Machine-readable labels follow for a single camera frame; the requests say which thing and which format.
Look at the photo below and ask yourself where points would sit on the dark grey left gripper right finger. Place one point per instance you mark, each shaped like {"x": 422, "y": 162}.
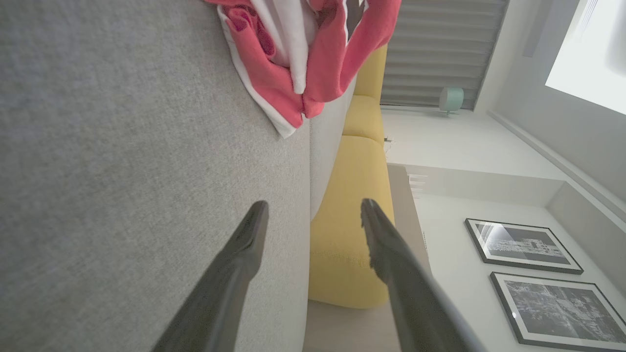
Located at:
{"x": 420, "y": 308}

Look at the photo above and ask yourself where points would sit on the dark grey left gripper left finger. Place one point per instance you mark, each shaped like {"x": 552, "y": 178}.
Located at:
{"x": 220, "y": 303}

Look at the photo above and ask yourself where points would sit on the red white mesh shorts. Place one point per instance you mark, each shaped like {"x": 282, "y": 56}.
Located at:
{"x": 264, "y": 78}

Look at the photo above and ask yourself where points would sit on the red Bulls 23 jersey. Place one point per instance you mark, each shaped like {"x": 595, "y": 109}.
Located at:
{"x": 332, "y": 58}

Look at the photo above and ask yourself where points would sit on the yellow sofa cushion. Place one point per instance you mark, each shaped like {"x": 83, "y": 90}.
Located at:
{"x": 364, "y": 117}
{"x": 347, "y": 220}
{"x": 371, "y": 73}

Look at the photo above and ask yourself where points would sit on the black framed monochrome picture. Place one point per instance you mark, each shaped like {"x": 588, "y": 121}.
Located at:
{"x": 562, "y": 313}
{"x": 523, "y": 244}

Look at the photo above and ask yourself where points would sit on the grey fabric sofa seat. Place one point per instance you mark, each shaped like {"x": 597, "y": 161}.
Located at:
{"x": 122, "y": 171}

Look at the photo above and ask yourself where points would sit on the teal table lamp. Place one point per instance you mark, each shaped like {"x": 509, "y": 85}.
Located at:
{"x": 451, "y": 99}

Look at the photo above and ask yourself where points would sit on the grey window blinds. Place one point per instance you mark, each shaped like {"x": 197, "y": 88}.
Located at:
{"x": 440, "y": 44}

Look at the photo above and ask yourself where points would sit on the white ceiling light panel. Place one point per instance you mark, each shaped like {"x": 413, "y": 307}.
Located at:
{"x": 592, "y": 58}

